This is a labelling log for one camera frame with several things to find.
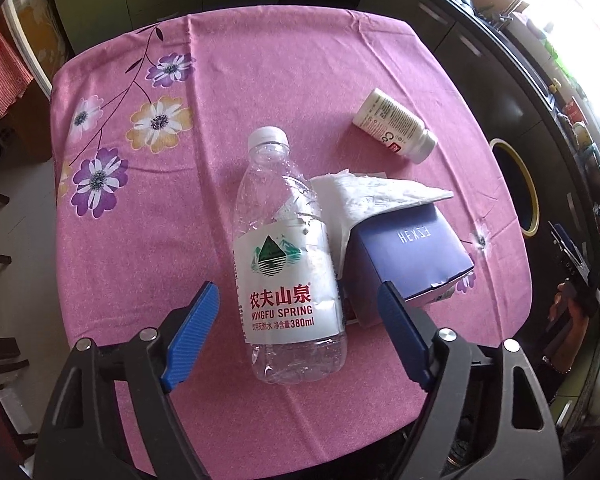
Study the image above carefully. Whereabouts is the black bin with yellow rim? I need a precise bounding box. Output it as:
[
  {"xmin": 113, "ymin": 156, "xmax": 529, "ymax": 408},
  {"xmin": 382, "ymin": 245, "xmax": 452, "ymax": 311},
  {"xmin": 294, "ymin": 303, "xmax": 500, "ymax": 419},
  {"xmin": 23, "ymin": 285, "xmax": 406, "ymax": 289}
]
[{"xmin": 487, "ymin": 137, "xmax": 541, "ymax": 238}]

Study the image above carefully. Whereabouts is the person's right hand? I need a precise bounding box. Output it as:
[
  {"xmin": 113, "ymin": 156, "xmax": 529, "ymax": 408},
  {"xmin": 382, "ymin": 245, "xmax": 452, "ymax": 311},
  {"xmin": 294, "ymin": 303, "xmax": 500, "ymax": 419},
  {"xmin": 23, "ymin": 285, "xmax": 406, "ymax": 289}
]
[{"xmin": 544, "ymin": 280, "xmax": 590, "ymax": 361}]

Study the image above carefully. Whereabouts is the clear plastic water bottle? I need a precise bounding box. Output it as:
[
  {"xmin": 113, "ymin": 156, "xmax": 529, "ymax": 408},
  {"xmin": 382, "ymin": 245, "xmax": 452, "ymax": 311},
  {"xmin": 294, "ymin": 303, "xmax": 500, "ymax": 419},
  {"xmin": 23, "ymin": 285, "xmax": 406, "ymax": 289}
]
[{"xmin": 232, "ymin": 126, "xmax": 348, "ymax": 386}]

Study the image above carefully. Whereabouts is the small white plastic bottle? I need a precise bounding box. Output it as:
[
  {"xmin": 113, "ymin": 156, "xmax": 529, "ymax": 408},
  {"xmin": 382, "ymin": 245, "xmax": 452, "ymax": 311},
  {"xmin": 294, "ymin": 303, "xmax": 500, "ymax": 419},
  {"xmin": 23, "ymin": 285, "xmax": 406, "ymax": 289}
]
[{"xmin": 352, "ymin": 87, "xmax": 439, "ymax": 164}]

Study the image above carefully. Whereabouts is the floral glass sliding door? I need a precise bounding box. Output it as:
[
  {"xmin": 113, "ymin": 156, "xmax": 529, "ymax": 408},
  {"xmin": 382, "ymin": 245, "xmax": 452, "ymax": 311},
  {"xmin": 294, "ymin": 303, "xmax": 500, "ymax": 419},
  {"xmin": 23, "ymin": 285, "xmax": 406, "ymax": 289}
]
[{"xmin": 2, "ymin": 0, "xmax": 70, "ymax": 106}]

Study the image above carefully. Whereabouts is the white paper tissue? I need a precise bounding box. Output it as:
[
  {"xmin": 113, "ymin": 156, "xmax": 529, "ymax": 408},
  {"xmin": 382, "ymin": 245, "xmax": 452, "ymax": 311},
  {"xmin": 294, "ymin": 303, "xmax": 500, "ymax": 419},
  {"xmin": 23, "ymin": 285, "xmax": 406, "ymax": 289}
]
[{"xmin": 272, "ymin": 170, "xmax": 455, "ymax": 281}]

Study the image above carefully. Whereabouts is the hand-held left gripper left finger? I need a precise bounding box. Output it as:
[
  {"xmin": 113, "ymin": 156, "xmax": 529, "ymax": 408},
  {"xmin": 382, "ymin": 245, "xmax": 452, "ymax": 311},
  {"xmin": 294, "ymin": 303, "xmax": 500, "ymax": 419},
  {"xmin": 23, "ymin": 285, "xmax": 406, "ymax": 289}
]
[{"xmin": 32, "ymin": 281, "xmax": 221, "ymax": 480}]

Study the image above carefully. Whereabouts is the dark wooden chair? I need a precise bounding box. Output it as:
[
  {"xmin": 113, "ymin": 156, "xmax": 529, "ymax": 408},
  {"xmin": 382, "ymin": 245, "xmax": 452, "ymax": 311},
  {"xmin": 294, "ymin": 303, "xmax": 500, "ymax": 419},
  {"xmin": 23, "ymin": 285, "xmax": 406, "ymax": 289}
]
[{"xmin": 0, "ymin": 336, "xmax": 32, "ymax": 463}]

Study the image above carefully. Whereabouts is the red checked apron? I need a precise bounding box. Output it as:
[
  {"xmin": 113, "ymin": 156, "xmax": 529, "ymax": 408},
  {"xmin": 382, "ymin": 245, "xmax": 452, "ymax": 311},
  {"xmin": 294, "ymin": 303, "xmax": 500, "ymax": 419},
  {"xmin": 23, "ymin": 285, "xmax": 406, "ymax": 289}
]
[{"xmin": 0, "ymin": 25, "xmax": 35, "ymax": 122}]

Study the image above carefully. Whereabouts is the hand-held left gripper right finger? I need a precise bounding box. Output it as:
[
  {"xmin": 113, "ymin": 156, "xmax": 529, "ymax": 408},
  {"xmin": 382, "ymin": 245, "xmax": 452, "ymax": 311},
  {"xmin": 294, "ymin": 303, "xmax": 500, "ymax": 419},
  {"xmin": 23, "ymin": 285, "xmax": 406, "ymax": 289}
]
[{"xmin": 377, "ymin": 281, "xmax": 568, "ymax": 480}]

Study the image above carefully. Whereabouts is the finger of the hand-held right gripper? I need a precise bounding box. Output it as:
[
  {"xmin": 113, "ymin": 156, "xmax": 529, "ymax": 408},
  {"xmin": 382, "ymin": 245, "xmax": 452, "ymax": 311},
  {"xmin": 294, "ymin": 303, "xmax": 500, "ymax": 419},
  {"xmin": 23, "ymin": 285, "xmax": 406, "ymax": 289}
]
[{"xmin": 548, "ymin": 220, "xmax": 581, "ymax": 267}]

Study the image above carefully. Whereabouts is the beaded bracelet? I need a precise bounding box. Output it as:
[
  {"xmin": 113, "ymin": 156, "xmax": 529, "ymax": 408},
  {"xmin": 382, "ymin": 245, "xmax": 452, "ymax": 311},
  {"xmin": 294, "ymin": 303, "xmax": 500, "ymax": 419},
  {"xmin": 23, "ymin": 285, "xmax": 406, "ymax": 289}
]
[{"xmin": 541, "ymin": 356, "xmax": 572, "ymax": 375}]

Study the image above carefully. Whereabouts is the pink floral tablecloth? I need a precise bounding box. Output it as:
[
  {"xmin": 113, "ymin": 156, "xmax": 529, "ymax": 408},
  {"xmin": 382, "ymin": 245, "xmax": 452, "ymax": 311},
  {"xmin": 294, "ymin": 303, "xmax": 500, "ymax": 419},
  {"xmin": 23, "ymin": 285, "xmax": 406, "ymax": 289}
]
[{"xmin": 49, "ymin": 7, "xmax": 532, "ymax": 466}]

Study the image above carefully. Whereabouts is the blue cardboard box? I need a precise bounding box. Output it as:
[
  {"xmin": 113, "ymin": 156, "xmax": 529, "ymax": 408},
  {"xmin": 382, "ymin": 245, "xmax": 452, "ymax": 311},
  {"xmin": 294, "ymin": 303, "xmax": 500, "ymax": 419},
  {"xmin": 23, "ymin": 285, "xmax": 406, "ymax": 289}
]
[{"xmin": 337, "ymin": 201, "xmax": 477, "ymax": 328}]

